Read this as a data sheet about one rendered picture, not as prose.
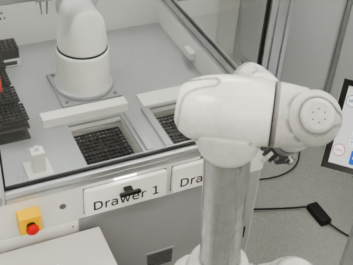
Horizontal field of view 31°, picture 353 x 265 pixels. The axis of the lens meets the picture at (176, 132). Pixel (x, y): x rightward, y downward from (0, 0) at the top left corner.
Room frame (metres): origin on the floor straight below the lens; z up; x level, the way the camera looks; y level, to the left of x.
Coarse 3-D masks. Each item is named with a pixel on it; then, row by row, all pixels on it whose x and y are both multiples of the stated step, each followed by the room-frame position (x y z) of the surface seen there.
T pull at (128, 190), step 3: (129, 186) 1.54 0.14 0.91; (123, 189) 1.54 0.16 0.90; (126, 189) 1.53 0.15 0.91; (129, 189) 1.53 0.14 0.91; (132, 189) 1.53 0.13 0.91; (135, 189) 1.53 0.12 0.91; (138, 189) 1.53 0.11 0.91; (123, 192) 1.51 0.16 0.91; (126, 192) 1.51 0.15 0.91; (129, 192) 1.51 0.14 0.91; (132, 192) 1.52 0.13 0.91; (135, 192) 1.52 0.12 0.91; (138, 192) 1.53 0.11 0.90; (120, 195) 1.50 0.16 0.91; (123, 195) 1.50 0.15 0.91; (126, 195) 1.51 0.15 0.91; (129, 195) 1.51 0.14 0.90
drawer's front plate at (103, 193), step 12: (120, 180) 1.55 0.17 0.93; (132, 180) 1.56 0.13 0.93; (144, 180) 1.57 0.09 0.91; (156, 180) 1.59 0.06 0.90; (84, 192) 1.49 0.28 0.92; (96, 192) 1.50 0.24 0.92; (108, 192) 1.52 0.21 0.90; (120, 192) 1.54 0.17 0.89; (144, 192) 1.58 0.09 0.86; (84, 204) 1.49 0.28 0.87; (96, 204) 1.50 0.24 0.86; (108, 204) 1.52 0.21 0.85; (120, 204) 1.54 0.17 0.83
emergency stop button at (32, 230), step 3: (30, 225) 1.35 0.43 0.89; (33, 225) 1.35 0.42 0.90; (36, 225) 1.36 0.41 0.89; (27, 228) 1.35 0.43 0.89; (30, 228) 1.34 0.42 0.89; (33, 228) 1.35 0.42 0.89; (36, 228) 1.35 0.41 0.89; (27, 231) 1.34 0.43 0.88; (30, 231) 1.34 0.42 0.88; (33, 231) 1.34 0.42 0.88; (36, 231) 1.35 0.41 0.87; (30, 234) 1.34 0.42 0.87; (33, 234) 1.34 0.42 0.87
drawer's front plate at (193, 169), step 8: (200, 160) 1.68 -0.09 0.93; (176, 168) 1.63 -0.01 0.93; (184, 168) 1.64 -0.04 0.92; (192, 168) 1.66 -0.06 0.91; (200, 168) 1.67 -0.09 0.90; (176, 176) 1.63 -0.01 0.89; (184, 176) 1.64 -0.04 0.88; (192, 176) 1.66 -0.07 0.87; (176, 184) 1.63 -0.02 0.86; (184, 184) 1.64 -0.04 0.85; (192, 184) 1.66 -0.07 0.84; (200, 184) 1.67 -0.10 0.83
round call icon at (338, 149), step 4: (336, 144) 1.71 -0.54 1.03; (340, 144) 1.71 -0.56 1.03; (336, 148) 1.70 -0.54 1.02; (340, 148) 1.70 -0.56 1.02; (344, 148) 1.69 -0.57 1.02; (332, 152) 1.69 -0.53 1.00; (336, 152) 1.69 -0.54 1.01; (340, 152) 1.69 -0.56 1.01; (344, 152) 1.69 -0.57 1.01; (340, 156) 1.68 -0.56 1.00
